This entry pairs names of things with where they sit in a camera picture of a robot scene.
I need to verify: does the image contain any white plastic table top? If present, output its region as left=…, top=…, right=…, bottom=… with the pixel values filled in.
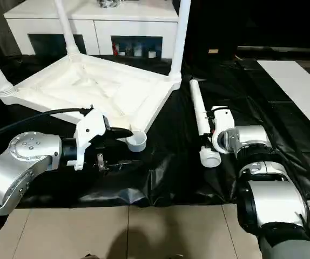
left=0, top=52, right=183, bottom=153

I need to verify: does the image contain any black work mat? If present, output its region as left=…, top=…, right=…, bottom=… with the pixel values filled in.
left=0, top=52, right=310, bottom=208

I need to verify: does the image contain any white furniture panel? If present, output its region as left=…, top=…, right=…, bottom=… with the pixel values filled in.
left=256, top=60, right=310, bottom=130

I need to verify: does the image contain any white sideboard cabinet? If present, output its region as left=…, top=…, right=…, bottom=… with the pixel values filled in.
left=3, top=0, right=180, bottom=59

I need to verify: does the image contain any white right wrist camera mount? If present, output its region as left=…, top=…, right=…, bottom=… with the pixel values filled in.
left=207, top=105, right=235, bottom=154

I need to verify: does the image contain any black left camera cable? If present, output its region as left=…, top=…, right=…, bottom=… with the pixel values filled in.
left=0, top=106, right=94, bottom=142

